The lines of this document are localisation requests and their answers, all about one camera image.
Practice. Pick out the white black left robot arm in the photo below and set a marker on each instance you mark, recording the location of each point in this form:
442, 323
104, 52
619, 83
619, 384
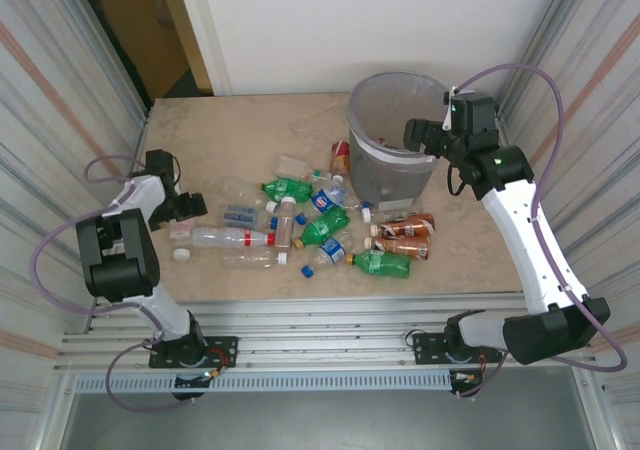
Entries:
115, 270

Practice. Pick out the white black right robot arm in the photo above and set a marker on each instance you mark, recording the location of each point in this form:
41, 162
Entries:
520, 235

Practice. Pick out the brown wooden door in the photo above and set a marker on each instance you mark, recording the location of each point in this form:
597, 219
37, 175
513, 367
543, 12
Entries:
160, 55

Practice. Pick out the white door frame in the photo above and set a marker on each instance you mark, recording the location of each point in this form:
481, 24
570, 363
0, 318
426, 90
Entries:
200, 20

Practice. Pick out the small bottle pink label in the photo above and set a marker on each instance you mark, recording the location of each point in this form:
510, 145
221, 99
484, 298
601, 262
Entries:
181, 230

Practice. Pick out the clear bottle green white label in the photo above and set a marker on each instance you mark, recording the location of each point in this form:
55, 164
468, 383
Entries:
295, 167

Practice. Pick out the red orange juice bottle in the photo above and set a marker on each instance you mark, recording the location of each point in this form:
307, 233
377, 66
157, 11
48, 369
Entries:
340, 157

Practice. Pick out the green plastic soda bottle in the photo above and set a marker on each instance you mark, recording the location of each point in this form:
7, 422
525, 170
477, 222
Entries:
325, 225
287, 190
385, 265

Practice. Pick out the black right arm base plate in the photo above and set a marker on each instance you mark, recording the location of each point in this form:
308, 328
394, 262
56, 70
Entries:
425, 342

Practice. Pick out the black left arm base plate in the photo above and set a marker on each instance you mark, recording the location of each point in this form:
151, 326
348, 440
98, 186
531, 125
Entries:
227, 345

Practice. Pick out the clear bottle red label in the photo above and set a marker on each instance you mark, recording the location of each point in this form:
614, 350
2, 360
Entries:
225, 237

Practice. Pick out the aluminium rail frame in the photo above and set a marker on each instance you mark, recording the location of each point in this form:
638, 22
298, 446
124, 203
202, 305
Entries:
325, 320

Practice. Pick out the crushed clear bottle white cap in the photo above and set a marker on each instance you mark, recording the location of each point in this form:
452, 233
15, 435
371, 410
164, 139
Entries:
240, 190

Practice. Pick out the clear plastic trash bin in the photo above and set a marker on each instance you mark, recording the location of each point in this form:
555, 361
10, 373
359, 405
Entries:
390, 180

